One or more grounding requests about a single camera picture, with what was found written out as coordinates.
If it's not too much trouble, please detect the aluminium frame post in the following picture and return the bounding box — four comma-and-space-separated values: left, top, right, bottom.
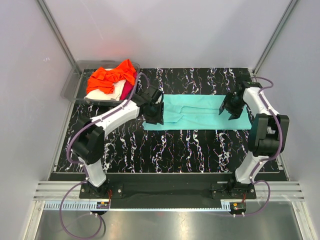
252, 0, 300, 76
35, 0, 76, 66

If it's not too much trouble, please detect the black marble pattern mat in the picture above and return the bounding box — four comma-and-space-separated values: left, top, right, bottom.
49, 67, 288, 176

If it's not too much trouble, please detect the left aluminium frame post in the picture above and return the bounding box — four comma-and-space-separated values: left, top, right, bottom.
35, 0, 76, 66

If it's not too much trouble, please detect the orange t shirt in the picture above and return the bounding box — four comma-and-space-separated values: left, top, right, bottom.
86, 59, 137, 94

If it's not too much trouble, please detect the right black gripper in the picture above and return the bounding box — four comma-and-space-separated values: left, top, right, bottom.
218, 91, 246, 121

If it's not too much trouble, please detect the magenta t shirt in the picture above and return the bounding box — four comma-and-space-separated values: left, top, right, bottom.
120, 72, 137, 100

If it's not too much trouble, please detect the right aluminium frame post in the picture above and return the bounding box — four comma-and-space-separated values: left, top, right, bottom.
252, 0, 300, 76

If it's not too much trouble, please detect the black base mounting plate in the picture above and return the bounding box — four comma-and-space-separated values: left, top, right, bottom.
79, 173, 257, 211

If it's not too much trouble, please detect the teal t shirt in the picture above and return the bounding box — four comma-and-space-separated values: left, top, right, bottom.
142, 94, 252, 131

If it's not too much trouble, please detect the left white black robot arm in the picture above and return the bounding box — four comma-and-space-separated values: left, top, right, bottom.
67, 85, 164, 198

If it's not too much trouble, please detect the white t shirt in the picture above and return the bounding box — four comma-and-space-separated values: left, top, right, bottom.
84, 79, 126, 101

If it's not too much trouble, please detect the aluminium front rail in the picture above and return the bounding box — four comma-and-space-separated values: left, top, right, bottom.
33, 181, 304, 202

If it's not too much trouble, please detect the purple cable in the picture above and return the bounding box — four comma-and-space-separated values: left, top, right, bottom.
59, 73, 151, 239
229, 76, 283, 217

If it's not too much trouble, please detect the grey slotted cable duct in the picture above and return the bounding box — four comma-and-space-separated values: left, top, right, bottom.
44, 199, 233, 212

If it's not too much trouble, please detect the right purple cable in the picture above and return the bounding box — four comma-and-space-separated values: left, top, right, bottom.
229, 76, 283, 217

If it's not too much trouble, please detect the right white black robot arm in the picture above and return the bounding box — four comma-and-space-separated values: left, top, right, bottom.
219, 81, 290, 199

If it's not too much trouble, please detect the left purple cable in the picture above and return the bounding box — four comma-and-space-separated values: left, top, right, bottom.
59, 73, 151, 239

